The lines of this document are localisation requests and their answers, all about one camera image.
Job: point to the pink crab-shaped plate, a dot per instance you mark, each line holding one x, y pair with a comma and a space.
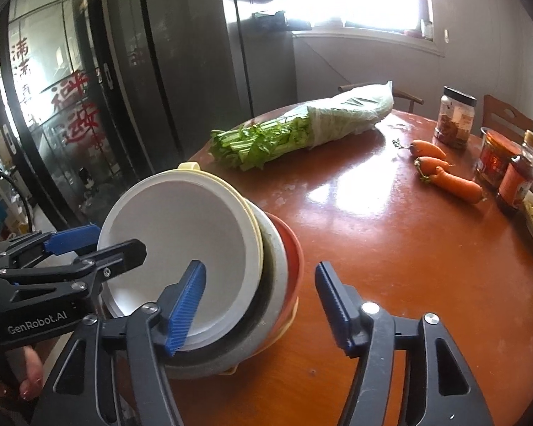
293, 257

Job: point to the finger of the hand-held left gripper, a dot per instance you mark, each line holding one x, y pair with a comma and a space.
120, 253
69, 240

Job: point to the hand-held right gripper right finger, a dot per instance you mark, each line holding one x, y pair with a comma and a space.
337, 308

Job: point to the red chili sauce jar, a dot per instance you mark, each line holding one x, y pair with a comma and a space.
497, 155

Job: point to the dark grey refrigerator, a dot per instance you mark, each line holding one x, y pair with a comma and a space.
186, 62

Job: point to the clear jar with black lid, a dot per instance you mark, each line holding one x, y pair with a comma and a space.
455, 117

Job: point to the large steel bowl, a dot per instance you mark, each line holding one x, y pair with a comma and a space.
273, 275

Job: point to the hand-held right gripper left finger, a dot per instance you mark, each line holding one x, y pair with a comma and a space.
187, 310

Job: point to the carrot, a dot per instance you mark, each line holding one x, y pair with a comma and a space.
428, 148
457, 184
433, 164

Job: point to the celery bunch in plastic bag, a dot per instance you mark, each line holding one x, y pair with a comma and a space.
320, 120

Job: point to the person's left hand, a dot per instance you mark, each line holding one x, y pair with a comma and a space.
32, 372

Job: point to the wooden chair with cutout back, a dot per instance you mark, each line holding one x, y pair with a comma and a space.
502, 113

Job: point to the small bottle on windowsill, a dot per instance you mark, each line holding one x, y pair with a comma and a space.
426, 28

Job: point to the amber sauce bottle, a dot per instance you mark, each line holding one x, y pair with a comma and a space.
517, 177

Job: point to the yellow shell-shaped plate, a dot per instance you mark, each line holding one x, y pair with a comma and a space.
288, 315

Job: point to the glass door with red characters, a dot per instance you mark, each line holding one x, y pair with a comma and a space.
53, 111

